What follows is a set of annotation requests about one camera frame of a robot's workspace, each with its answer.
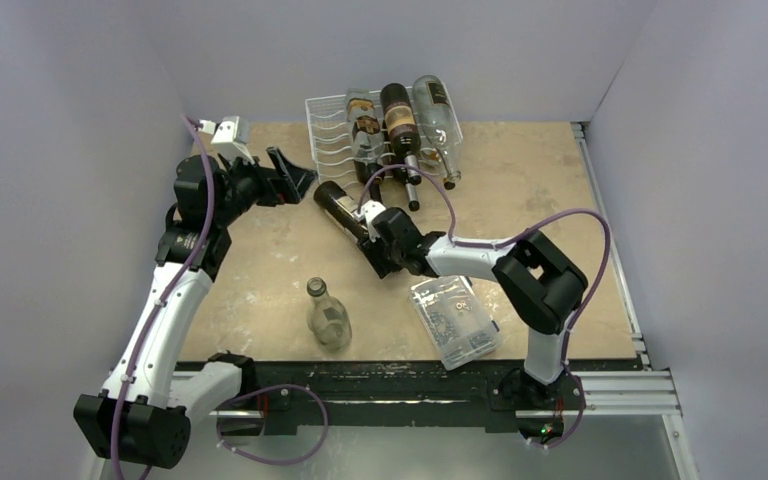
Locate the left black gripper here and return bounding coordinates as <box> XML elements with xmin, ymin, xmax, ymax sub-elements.
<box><xmin>212</xmin><ymin>146</ymin><xmax>316</xmax><ymax>227</ymax></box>

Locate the dark brown wine bottle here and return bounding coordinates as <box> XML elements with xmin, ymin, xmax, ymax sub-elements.
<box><xmin>313</xmin><ymin>180</ymin><xmax>371</xmax><ymax>242</ymax></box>

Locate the dark green wine bottle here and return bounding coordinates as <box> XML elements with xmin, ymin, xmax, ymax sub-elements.
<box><xmin>353</xmin><ymin>157</ymin><xmax>383</xmax><ymax>203</ymax></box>

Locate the square clear liquor bottle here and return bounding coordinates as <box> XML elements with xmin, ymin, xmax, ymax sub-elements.
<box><xmin>345</xmin><ymin>88</ymin><xmax>384</xmax><ymax>165</ymax></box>

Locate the olive green wine bottle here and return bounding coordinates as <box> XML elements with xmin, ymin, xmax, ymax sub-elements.
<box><xmin>379</xmin><ymin>83</ymin><xmax>422</xmax><ymax>185</ymax></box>

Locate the clear glass wine bottle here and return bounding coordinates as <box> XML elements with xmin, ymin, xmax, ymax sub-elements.
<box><xmin>411</xmin><ymin>74</ymin><xmax>463</xmax><ymax>186</ymax></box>

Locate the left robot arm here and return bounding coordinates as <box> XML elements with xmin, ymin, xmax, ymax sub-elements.
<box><xmin>73</xmin><ymin>147</ymin><xmax>318</xmax><ymax>469</ymax></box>

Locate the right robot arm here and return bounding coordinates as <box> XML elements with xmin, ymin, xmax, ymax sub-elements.
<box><xmin>355</xmin><ymin>201</ymin><xmax>599</xmax><ymax>407</ymax></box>

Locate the dark bottle lying in rack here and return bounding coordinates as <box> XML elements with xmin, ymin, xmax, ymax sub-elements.
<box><xmin>403</xmin><ymin>180</ymin><xmax>421</xmax><ymax>212</ymax></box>

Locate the small clear bottle in rack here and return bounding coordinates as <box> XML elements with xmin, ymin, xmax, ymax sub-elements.
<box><xmin>433</xmin><ymin>159</ymin><xmax>460</xmax><ymax>190</ymax></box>

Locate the short clear glass bottle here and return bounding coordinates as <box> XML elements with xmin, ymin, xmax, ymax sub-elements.
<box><xmin>306</xmin><ymin>277</ymin><xmax>352</xmax><ymax>352</ymax></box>

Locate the clear plastic screw box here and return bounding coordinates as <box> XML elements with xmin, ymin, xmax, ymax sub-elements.
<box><xmin>409</xmin><ymin>276</ymin><xmax>501</xmax><ymax>371</ymax></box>

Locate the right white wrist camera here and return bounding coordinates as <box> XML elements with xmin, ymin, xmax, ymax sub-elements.
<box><xmin>353</xmin><ymin>200</ymin><xmax>386</xmax><ymax>242</ymax></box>

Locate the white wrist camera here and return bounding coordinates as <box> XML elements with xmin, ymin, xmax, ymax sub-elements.
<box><xmin>353</xmin><ymin>200</ymin><xmax>386</xmax><ymax>242</ymax></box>
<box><xmin>197</xmin><ymin>115</ymin><xmax>254</xmax><ymax>165</ymax></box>

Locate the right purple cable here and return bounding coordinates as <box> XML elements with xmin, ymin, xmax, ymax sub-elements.
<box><xmin>357</xmin><ymin>163</ymin><xmax>613</xmax><ymax>452</ymax></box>

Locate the white wire wine rack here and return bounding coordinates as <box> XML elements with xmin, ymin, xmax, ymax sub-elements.
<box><xmin>307</xmin><ymin>86</ymin><xmax>439</xmax><ymax>184</ymax></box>

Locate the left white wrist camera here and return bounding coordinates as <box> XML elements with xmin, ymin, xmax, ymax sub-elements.
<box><xmin>197</xmin><ymin>115</ymin><xmax>254</xmax><ymax>165</ymax></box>

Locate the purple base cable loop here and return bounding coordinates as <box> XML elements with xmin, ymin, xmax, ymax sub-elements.
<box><xmin>216</xmin><ymin>384</ymin><xmax>330</xmax><ymax>468</ymax></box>

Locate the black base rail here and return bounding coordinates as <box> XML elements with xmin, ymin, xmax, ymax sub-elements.
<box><xmin>211</xmin><ymin>359</ymin><xmax>587</xmax><ymax>437</ymax></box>

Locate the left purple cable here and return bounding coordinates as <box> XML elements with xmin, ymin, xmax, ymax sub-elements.
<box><xmin>108</xmin><ymin>115</ymin><xmax>217</xmax><ymax>480</ymax></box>

